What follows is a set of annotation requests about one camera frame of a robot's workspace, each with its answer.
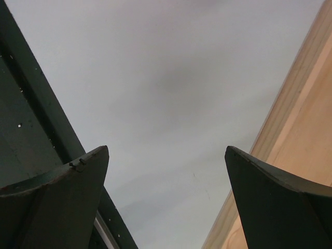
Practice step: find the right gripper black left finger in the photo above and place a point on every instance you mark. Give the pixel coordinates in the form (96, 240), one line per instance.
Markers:
(56, 209)

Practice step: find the wooden clothes rack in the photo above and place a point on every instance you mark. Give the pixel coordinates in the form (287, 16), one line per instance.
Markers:
(296, 136)

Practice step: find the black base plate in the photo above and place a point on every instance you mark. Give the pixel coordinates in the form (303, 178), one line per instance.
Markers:
(36, 136)

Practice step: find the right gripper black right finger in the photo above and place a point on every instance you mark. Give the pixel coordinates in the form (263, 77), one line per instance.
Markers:
(278, 209)

